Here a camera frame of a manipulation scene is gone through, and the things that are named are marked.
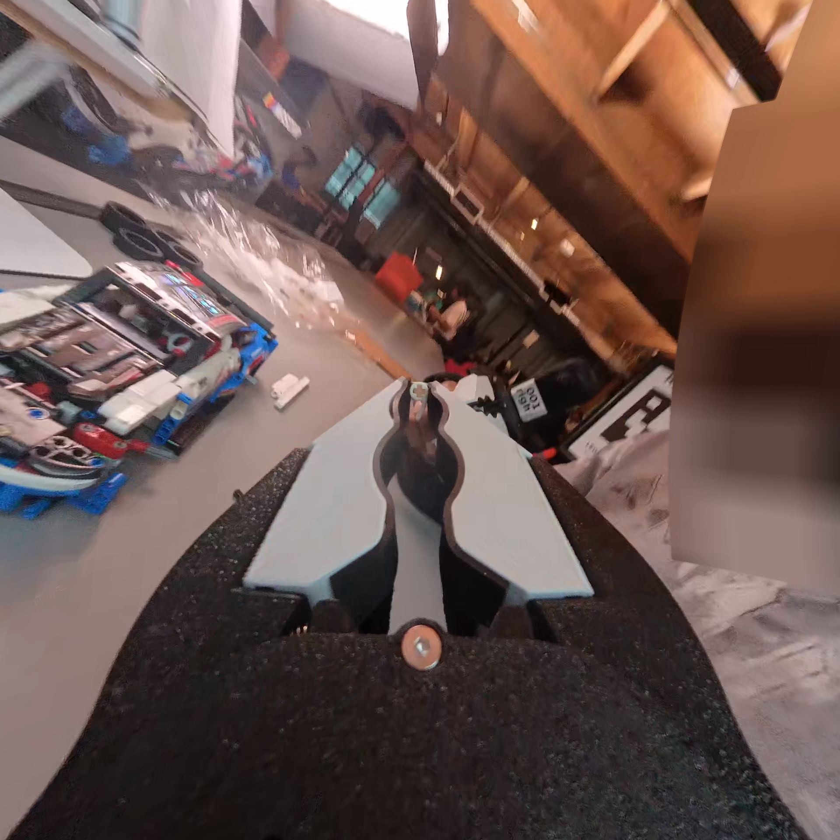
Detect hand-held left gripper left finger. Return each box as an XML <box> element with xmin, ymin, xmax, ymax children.
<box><xmin>243</xmin><ymin>379</ymin><xmax>403</xmax><ymax>603</ymax></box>

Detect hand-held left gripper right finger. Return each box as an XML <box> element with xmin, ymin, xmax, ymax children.
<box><xmin>423</xmin><ymin>382</ymin><xmax>597</xmax><ymax>601</ymax></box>

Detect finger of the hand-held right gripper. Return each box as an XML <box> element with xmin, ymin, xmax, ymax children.
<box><xmin>451</xmin><ymin>374</ymin><xmax>511</xmax><ymax>435</ymax></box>

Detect brick-built toy race car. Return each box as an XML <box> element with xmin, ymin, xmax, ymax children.
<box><xmin>0</xmin><ymin>261</ymin><xmax>278</xmax><ymax>519</ymax></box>

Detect grey desk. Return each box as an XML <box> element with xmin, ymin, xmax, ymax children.
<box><xmin>0</xmin><ymin>138</ymin><xmax>447</xmax><ymax>828</ymax></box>

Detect framed marker sign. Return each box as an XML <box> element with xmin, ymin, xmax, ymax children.
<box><xmin>564</xmin><ymin>360</ymin><xmax>677</xmax><ymax>460</ymax></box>

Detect white brick assembly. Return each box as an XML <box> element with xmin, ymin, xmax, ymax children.
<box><xmin>270</xmin><ymin>374</ymin><xmax>311</xmax><ymax>411</ymax></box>

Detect red plastic bin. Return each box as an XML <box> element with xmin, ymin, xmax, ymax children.
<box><xmin>375</xmin><ymin>252</ymin><xmax>424</xmax><ymax>303</ymax></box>

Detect paned window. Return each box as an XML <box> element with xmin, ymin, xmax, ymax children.
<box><xmin>325</xmin><ymin>144</ymin><xmax>401</xmax><ymax>231</ymax></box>

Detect clear plastic bags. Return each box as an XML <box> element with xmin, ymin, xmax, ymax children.
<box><xmin>151</xmin><ymin>190</ymin><xmax>368</xmax><ymax>342</ymax></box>

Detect person's grey sweatshirt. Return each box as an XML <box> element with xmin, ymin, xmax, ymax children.
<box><xmin>558</xmin><ymin>427</ymin><xmax>840</xmax><ymax>840</ymax></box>

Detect white monitor stand base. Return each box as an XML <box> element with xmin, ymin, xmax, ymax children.
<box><xmin>0</xmin><ymin>187</ymin><xmax>94</xmax><ymax>280</ymax></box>

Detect printed toy car box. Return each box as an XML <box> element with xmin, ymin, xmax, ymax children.
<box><xmin>59</xmin><ymin>66</ymin><xmax>277</xmax><ymax>188</ymax></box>

